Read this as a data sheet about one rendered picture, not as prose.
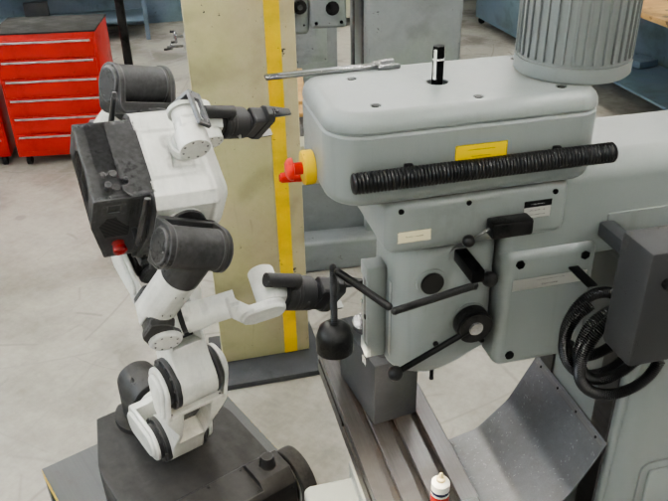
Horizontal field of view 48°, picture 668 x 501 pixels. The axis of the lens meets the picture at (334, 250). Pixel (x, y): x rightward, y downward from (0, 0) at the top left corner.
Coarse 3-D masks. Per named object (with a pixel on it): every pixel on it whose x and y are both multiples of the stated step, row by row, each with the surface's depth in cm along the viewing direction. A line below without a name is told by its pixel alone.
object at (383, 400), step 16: (352, 320) 195; (352, 368) 196; (368, 368) 185; (384, 368) 182; (352, 384) 199; (368, 384) 187; (384, 384) 184; (400, 384) 186; (416, 384) 189; (368, 400) 190; (384, 400) 187; (400, 400) 189; (416, 400) 191; (384, 416) 190; (400, 416) 192
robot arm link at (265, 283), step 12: (264, 264) 182; (252, 276) 181; (264, 276) 177; (276, 276) 176; (288, 276) 179; (300, 276) 181; (252, 288) 181; (264, 288) 178; (276, 288) 179; (288, 288) 182; (300, 288) 182; (288, 300) 182; (300, 300) 183
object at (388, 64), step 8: (360, 64) 135; (368, 64) 135; (376, 64) 135; (384, 64) 137; (392, 64) 135; (400, 64) 135; (288, 72) 132; (296, 72) 132; (304, 72) 131; (312, 72) 132; (320, 72) 132; (328, 72) 132; (336, 72) 133; (344, 72) 133; (272, 80) 130
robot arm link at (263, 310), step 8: (224, 296) 178; (232, 296) 178; (232, 304) 177; (240, 304) 176; (256, 304) 176; (264, 304) 176; (272, 304) 176; (280, 304) 177; (232, 312) 177; (240, 312) 176; (248, 312) 176; (256, 312) 176; (264, 312) 177; (272, 312) 179; (280, 312) 180; (240, 320) 178; (248, 320) 178; (256, 320) 179; (264, 320) 181
